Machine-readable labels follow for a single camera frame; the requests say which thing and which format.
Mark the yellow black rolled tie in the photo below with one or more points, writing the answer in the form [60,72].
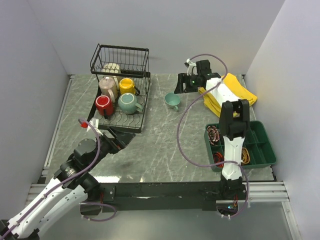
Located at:
[245,156]

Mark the small teal cup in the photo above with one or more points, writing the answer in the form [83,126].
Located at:
[172,100]

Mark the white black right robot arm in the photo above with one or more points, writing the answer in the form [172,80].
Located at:
[234,122]

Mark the red mug black handle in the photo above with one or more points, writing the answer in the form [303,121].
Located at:
[104,105]

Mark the pink mug lilac inside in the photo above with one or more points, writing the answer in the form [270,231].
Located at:
[109,88]

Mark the black wire dish rack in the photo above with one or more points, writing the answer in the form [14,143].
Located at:
[134,64]

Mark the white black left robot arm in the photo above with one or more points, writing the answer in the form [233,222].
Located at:
[71,185]

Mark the green divided organizer tray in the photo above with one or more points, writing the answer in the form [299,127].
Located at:
[256,141]

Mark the red black rolled tie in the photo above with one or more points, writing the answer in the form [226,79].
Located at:
[218,158]

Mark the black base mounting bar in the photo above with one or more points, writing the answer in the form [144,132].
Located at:
[142,196]

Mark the yellow plastic cup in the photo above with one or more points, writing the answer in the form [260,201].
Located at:
[127,85]

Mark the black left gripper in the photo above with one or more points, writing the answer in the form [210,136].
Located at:
[121,140]

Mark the pink black rolled tie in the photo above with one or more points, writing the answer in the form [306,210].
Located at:
[213,134]

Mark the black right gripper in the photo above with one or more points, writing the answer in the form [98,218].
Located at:
[183,78]

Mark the folded yellow cloth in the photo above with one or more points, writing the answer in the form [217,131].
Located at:
[236,88]

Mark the white floral mug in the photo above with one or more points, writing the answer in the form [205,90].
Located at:
[111,69]

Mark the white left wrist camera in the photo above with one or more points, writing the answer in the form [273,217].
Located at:
[94,122]

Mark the dark green ceramic mug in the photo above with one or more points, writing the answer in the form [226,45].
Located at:
[128,103]

